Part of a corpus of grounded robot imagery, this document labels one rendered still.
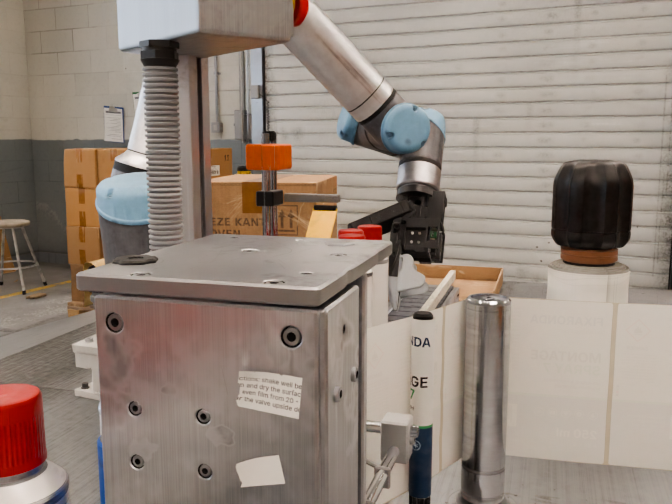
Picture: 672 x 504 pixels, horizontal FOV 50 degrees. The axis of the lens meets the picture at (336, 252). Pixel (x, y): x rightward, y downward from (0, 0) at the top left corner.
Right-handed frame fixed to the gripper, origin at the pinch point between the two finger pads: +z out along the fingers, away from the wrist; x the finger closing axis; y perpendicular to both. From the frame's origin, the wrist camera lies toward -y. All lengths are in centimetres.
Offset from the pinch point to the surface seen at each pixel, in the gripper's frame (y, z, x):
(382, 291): 3.2, 5.0, -21.5
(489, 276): 10, -30, 70
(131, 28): -15, -7, -63
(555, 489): 26, 29, -39
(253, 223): -30.3, -16.1, 6.8
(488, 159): -17, -210, 339
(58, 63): -420, -320, 363
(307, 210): -19.9, -19.3, 6.9
